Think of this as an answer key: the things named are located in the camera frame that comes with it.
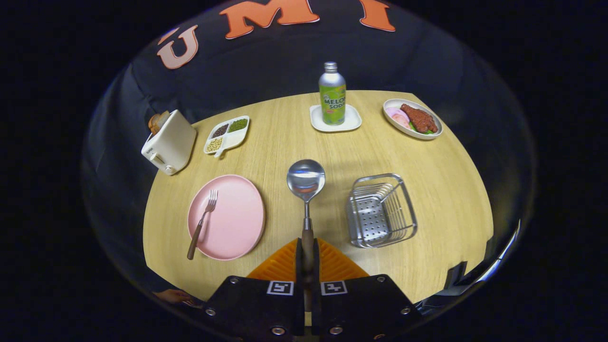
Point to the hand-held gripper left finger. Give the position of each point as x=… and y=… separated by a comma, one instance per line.
x=299, y=266

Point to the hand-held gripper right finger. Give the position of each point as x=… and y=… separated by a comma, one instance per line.
x=315, y=266

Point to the pink round plate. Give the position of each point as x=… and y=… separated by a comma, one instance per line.
x=237, y=213

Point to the white divided bean dish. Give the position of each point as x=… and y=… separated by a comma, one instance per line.
x=232, y=138

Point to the white square coaster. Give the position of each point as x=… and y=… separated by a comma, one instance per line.
x=352, y=121

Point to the green soda bottle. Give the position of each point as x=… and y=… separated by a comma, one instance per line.
x=332, y=102

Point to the pink ham slices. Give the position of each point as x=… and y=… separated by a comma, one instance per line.
x=398, y=116

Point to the white round food plate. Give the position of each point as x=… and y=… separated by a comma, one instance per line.
x=430, y=134

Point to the white toaster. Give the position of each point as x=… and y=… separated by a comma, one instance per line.
x=173, y=142

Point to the brown meat piece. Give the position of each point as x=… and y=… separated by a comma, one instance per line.
x=419, y=118

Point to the toast bread slice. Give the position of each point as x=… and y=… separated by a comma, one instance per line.
x=158, y=121

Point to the black backdrop cloth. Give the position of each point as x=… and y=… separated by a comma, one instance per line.
x=266, y=66

